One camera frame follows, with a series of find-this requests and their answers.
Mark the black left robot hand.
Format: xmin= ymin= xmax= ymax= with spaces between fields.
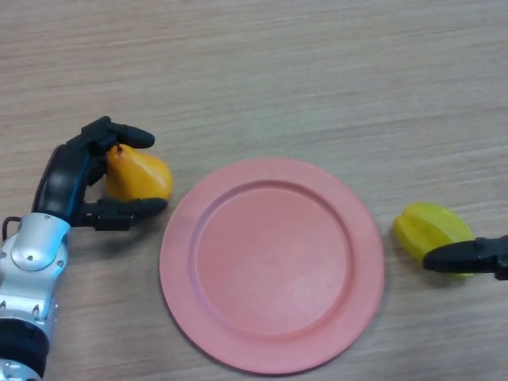
xmin=31 ymin=116 xmax=170 ymax=233

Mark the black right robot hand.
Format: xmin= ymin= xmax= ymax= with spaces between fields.
xmin=422 ymin=234 xmax=508 ymax=282

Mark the yellow pear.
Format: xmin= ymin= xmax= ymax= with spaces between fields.
xmin=103 ymin=144 xmax=174 ymax=202

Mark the pink round plate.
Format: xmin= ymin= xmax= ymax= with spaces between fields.
xmin=159 ymin=157 xmax=386 ymax=375

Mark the yellow-green starfruit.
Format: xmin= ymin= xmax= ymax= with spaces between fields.
xmin=392 ymin=201 xmax=476 ymax=279

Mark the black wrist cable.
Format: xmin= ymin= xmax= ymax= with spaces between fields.
xmin=2 ymin=216 xmax=23 ymax=241

